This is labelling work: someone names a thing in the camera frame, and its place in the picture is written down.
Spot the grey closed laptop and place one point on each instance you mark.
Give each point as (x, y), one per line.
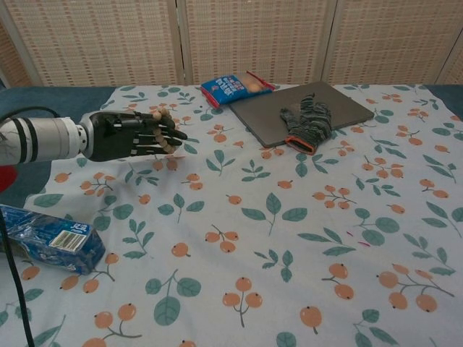
(260, 119)

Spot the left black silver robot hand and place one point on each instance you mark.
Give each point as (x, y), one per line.
(108, 137)

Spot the blue plastic-wrapped packet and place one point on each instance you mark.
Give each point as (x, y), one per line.
(36, 235)

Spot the blue snack bag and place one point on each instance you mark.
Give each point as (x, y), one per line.
(220, 90)

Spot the bamboo folding screen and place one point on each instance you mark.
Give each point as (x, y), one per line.
(253, 39)

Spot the floral printed tablecloth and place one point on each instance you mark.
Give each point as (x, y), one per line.
(253, 217)

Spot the grey striped knit glove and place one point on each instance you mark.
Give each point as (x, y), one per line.
(311, 123)

